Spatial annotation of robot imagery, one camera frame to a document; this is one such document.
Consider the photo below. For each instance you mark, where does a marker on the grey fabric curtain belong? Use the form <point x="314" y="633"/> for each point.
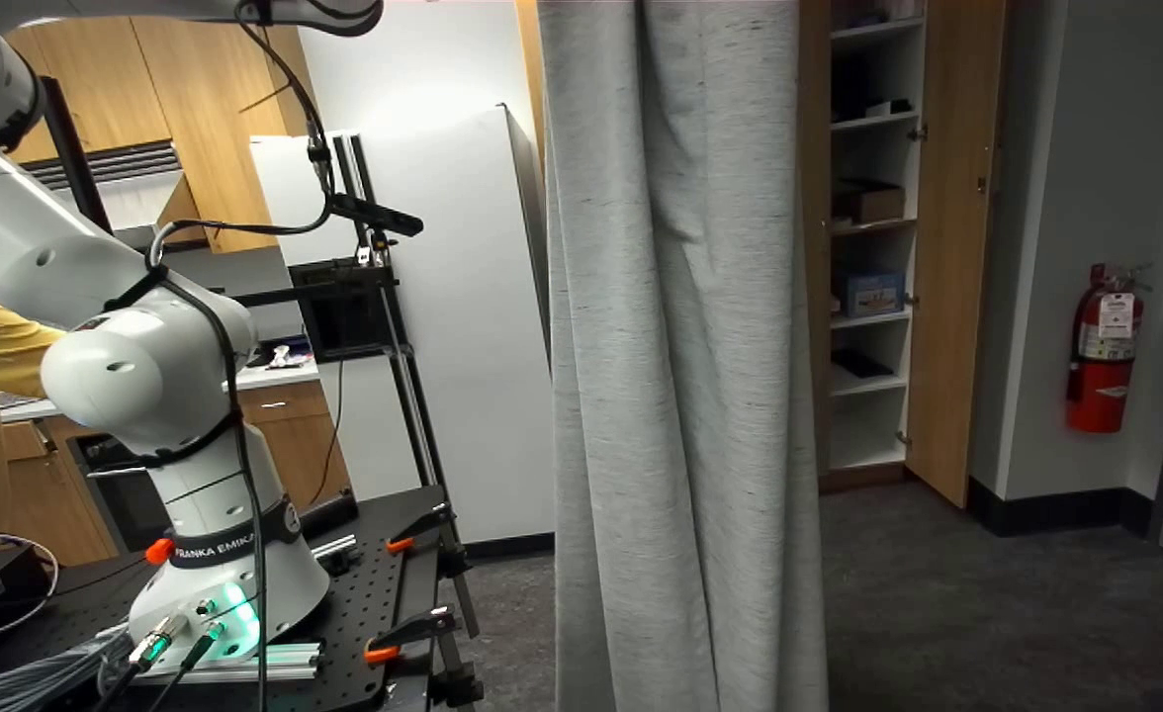
<point x="687" y="550"/>

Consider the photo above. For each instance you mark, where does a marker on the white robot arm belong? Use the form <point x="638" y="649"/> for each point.
<point x="153" y="359"/>

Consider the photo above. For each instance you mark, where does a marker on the white panel board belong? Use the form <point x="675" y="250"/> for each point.
<point x="472" y="312"/>

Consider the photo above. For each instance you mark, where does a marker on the orange black clamp left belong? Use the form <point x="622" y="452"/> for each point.
<point x="409" y="545"/>

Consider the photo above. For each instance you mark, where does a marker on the orange black clamp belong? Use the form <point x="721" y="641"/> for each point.
<point x="426" y="672"/>
<point x="409" y="545"/>

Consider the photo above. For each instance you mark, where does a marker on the orange black clamp right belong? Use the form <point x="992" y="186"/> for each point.
<point x="426" y="672"/>

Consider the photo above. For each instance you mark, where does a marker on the black perforated robot table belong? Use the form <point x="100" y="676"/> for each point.
<point x="365" y="599"/>

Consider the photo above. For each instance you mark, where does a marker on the wooden shelf cabinet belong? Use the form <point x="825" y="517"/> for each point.
<point x="898" y="150"/>

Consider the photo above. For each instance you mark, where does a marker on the red fire extinguisher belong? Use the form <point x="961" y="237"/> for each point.
<point x="1100" y="355"/>

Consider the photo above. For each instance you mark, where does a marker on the black camera tripod stand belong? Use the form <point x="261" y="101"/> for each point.
<point x="353" y="311"/>

